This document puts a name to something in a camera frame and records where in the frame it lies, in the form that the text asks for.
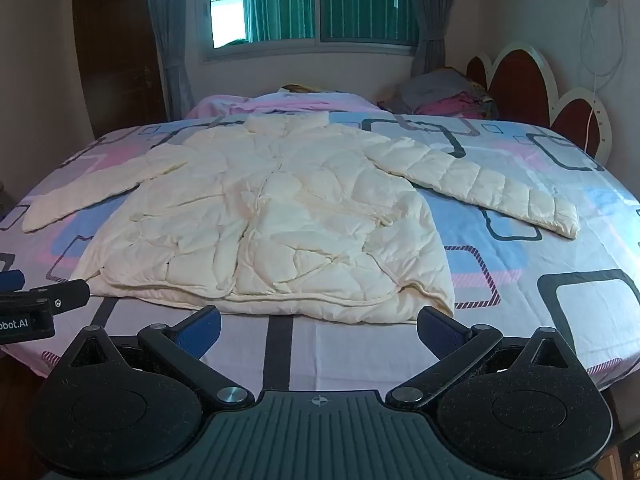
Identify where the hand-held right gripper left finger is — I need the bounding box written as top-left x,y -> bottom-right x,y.
54,305 -> 256,410

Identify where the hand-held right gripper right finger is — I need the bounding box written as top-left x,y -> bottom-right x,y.
386,305 -> 587,410

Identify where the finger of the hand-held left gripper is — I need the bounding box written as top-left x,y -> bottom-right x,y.
29,279 -> 92,314
0,269 -> 27,293

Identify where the cream puffer jacket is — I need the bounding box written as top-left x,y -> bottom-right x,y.
21,112 -> 582,324

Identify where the pile of clothes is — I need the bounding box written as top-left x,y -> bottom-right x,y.
377,66 -> 501,121

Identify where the pink blanket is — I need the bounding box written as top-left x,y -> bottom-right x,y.
184,87 -> 383,122

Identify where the brown wooden wardrobe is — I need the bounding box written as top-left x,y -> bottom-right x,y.
71,0 -> 168,137

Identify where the red scalloped headboard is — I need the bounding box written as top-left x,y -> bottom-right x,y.
465,41 -> 617,162

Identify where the grey curtain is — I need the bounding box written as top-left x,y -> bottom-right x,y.
411,0 -> 467,92
142,0 -> 197,122

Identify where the sliding glass window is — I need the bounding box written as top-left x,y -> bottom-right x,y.
201,0 -> 426,64

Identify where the white charging cable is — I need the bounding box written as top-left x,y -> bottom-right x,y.
579,0 -> 627,153

